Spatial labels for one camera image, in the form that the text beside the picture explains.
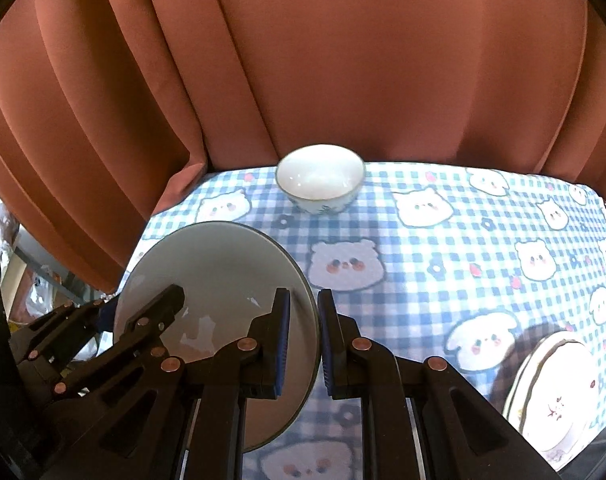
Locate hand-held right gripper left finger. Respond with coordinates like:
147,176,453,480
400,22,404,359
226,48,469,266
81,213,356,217
43,288,290,480

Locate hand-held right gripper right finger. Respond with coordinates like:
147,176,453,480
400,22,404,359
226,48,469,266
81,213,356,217
318,288,564,480

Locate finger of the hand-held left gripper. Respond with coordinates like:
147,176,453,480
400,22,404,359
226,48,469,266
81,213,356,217
48,285,185,402
9,299,118,392

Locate white floral bowl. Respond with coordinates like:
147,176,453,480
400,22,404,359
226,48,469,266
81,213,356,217
275,144,366,215
112,221,320,453

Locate red pattern scalloped plate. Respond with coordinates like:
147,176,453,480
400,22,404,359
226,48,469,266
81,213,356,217
520,345,600,466

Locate plastic bag clutter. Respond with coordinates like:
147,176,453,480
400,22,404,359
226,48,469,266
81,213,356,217
0,200,119,331

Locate blue checkered bear tablecloth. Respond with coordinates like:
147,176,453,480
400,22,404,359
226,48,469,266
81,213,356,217
123,160,606,480

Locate orange curtain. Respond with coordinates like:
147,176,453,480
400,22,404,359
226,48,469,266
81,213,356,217
0,0,606,296

